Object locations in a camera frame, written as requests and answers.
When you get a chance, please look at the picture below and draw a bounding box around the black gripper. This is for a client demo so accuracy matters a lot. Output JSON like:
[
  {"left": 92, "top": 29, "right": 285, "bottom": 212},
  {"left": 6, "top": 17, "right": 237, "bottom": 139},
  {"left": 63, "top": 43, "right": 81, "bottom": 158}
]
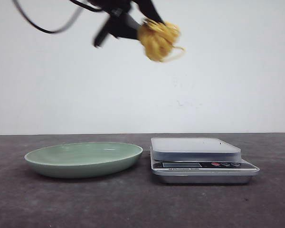
[{"left": 89, "top": 0, "right": 164, "bottom": 48}]

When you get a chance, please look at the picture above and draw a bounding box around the yellow vermicelli noodle nest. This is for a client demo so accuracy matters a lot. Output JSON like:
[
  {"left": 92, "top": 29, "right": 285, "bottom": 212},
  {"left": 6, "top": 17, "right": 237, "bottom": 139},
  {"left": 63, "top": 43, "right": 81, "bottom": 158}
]
[{"left": 137, "top": 18, "right": 185, "bottom": 62}]

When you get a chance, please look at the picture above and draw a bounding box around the silver digital kitchen scale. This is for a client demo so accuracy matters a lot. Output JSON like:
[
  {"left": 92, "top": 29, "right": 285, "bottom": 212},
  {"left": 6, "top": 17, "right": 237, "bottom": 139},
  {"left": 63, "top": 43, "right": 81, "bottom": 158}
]
[{"left": 150, "top": 137, "right": 260, "bottom": 184}]

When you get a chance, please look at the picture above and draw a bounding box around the light green round plate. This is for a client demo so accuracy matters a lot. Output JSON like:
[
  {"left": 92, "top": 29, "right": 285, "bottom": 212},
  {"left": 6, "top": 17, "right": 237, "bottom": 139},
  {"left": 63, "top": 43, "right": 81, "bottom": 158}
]
[{"left": 24, "top": 142, "right": 143, "bottom": 179}]

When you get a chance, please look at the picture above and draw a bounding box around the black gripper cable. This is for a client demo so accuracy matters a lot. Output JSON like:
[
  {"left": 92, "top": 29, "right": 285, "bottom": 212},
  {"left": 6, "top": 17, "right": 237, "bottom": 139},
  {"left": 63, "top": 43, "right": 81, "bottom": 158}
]
[{"left": 13, "top": 0, "right": 103, "bottom": 34}]

